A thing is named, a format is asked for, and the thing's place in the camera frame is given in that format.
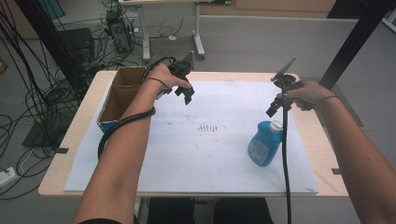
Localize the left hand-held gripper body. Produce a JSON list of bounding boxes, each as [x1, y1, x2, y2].
[[167, 50, 196, 82]]

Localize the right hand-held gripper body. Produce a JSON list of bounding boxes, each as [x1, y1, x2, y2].
[[270, 56, 305, 94]]

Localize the blue bottle with white cap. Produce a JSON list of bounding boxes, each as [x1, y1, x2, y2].
[[247, 119, 285, 168]]

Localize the blue cardboard box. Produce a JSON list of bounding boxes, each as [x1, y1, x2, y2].
[[97, 65, 148, 134]]

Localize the person's left hand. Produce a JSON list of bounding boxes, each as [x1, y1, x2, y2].
[[141, 63, 192, 101]]

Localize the person's right hand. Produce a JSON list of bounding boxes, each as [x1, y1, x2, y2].
[[276, 80, 336, 112]]

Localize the white paper sheet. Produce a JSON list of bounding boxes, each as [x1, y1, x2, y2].
[[64, 79, 319, 194]]

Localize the black computer tower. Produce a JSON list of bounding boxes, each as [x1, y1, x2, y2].
[[105, 8, 134, 54]]

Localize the wooden cabinet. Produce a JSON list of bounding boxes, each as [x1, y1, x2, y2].
[[199, 0, 338, 19]]

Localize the black box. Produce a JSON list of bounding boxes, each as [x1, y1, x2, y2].
[[57, 27, 96, 64]]

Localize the person's right leg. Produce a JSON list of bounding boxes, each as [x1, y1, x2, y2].
[[213, 198, 276, 224]]

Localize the person's leg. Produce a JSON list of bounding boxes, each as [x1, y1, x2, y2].
[[213, 198, 276, 224], [147, 197, 196, 224]]

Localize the person's left leg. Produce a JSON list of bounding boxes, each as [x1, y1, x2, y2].
[[147, 197, 196, 224]]

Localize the black floor plate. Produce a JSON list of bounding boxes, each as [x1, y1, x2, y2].
[[21, 118, 76, 148]]

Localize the white power strip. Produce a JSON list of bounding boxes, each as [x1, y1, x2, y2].
[[0, 166, 17, 189]]

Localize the white desk frame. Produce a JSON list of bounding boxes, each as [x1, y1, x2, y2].
[[119, 0, 233, 63]]

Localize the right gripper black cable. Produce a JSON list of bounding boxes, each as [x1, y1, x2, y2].
[[280, 83, 293, 224]]

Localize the black metal post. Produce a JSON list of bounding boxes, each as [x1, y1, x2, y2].
[[318, 0, 396, 91], [13, 0, 90, 101]]

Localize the tangle of black cables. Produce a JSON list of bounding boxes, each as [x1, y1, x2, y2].
[[0, 0, 188, 201]]

